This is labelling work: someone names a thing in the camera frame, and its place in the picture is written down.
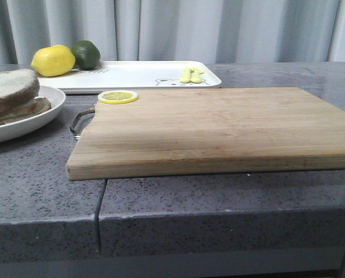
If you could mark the white round plate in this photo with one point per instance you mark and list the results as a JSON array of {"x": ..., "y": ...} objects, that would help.
[{"x": 16, "y": 129}]

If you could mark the white bear tray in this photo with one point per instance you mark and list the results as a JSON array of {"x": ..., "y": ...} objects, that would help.
[{"x": 129, "y": 75}]

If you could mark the wooden cutting board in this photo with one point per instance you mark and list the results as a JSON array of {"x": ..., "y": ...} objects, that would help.
[{"x": 197, "y": 131}]

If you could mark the yellow plastic spoon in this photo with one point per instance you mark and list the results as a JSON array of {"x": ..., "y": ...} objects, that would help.
[{"x": 185, "y": 77}]

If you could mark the yellow plastic fork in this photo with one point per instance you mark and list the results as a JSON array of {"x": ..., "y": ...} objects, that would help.
[{"x": 196, "y": 75}]

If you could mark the yellow lemon slice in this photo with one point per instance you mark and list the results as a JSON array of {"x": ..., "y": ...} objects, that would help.
[{"x": 117, "y": 97}]

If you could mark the grey curtain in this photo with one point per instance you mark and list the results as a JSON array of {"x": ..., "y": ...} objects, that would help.
[{"x": 206, "y": 31}]

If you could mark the green lime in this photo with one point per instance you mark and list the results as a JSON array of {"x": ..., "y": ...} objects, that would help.
[{"x": 87, "y": 56}]

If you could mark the front yellow lemon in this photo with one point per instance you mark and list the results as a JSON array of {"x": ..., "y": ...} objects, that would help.
[{"x": 52, "y": 61}]

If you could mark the metal cutting board handle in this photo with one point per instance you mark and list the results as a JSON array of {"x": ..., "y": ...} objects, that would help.
[{"x": 73, "y": 126}]

